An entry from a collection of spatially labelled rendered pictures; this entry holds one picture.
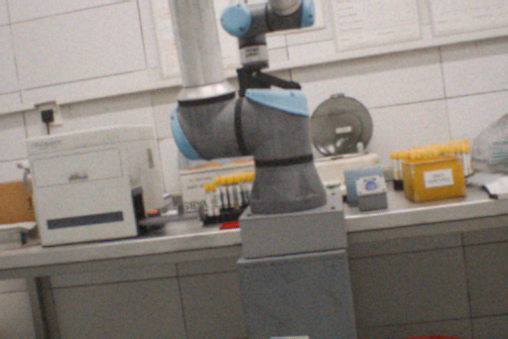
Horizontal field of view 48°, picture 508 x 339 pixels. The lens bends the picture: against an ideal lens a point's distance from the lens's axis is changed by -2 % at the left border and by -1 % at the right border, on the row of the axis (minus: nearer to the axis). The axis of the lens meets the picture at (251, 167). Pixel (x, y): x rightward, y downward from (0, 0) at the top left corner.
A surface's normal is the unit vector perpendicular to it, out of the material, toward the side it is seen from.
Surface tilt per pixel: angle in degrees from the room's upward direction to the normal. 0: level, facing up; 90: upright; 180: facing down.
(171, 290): 90
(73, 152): 90
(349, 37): 92
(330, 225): 90
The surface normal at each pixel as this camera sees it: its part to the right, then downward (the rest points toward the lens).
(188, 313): -0.15, 0.07
